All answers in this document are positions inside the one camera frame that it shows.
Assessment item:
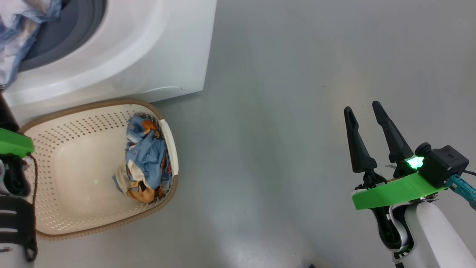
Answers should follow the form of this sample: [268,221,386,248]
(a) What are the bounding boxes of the cream perforated laundry basket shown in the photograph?
[19,99,179,240]

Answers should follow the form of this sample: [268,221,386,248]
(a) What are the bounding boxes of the blue patterned cloth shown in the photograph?
[0,0,62,90]
[113,113,173,204]

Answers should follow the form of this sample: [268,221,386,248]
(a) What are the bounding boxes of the teal cable connector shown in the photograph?
[446,174,476,209]

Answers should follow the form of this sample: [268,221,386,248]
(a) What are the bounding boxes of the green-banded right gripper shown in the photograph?
[344,100,447,253]

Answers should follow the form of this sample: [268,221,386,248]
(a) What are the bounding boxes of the grey rubber door gasket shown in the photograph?
[19,0,107,72]

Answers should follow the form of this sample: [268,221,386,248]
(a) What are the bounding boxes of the round drain filter cover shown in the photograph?
[141,86,183,98]

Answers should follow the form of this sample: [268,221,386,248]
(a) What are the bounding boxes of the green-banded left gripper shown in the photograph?
[0,93,35,198]

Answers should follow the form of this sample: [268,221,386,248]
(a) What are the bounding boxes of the white front-load washing machine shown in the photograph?
[0,0,218,125]

